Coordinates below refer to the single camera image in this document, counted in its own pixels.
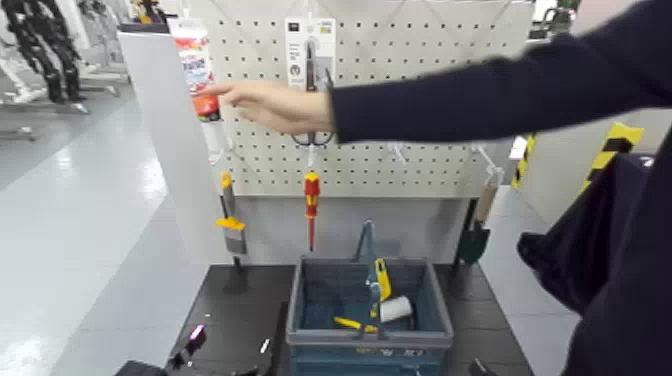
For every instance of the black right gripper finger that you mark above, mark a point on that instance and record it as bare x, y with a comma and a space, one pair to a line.
480, 368

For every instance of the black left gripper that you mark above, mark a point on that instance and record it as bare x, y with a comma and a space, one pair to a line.
142, 369

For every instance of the red and white glue tube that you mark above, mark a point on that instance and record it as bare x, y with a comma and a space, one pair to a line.
197, 63

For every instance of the forearm in dark navy sleeve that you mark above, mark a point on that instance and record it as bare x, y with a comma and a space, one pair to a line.
472, 89

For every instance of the teal plastic crate grey rim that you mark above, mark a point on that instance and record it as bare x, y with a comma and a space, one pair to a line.
315, 341

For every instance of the person's bare hand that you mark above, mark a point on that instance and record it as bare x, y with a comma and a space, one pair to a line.
278, 107

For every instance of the person's dark navy torso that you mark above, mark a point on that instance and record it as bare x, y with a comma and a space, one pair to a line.
619, 262

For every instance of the red yellow screwdriver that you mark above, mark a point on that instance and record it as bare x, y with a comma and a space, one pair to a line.
312, 194

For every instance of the white grey display stand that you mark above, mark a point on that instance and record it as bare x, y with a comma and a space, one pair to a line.
157, 157

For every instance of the white plastic pegboard hook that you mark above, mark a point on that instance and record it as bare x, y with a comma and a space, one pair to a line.
311, 156
397, 151
491, 165

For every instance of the yellow black striped corner guard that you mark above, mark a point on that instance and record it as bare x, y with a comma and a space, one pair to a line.
525, 168
611, 147

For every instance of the beige perforated pegboard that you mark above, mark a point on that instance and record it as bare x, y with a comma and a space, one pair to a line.
367, 168

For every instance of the blue scissors on white card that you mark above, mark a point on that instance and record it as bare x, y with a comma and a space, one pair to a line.
310, 58

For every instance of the black humanoid robot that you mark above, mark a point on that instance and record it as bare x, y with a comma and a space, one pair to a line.
52, 63

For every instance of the yellow and black machine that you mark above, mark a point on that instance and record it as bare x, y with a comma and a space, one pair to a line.
147, 10

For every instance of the dark equipment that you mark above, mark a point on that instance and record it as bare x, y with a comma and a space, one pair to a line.
556, 18

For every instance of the white robot support frame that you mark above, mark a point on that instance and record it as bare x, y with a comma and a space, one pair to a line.
78, 107

